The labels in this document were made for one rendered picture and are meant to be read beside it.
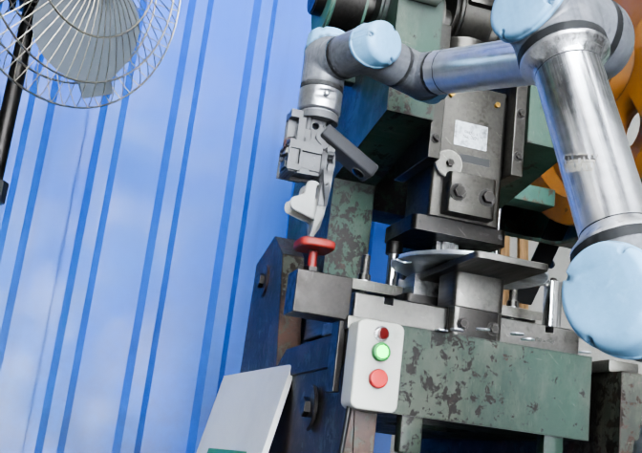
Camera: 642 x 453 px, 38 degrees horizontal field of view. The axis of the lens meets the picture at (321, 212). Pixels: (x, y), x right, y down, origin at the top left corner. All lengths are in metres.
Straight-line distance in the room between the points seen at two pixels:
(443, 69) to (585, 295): 0.62
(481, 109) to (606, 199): 0.84
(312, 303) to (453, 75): 0.43
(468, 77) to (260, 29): 1.68
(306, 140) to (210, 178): 1.40
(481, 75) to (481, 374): 0.50
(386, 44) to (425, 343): 0.50
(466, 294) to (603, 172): 0.64
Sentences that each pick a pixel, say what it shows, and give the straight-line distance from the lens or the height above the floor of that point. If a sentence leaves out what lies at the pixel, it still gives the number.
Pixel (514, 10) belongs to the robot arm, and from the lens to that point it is 1.26.
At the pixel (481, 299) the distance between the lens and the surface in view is 1.72.
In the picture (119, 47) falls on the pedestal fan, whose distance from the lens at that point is 1.99.
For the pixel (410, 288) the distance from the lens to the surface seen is 1.83.
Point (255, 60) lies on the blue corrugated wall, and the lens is 3.09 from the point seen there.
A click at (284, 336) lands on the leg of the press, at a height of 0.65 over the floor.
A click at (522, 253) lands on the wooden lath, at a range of 3.09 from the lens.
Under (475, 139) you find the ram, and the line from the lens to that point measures 1.89.
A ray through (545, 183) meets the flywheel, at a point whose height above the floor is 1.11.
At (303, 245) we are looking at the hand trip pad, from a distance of 1.53.
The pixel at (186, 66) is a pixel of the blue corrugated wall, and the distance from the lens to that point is 3.04.
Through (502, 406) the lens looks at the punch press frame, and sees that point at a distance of 1.65.
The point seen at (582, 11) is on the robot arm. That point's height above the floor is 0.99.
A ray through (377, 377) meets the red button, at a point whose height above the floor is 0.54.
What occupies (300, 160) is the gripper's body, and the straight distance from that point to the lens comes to 1.55.
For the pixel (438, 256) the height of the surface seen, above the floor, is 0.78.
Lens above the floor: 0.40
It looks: 15 degrees up
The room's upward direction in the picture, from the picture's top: 7 degrees clockwise
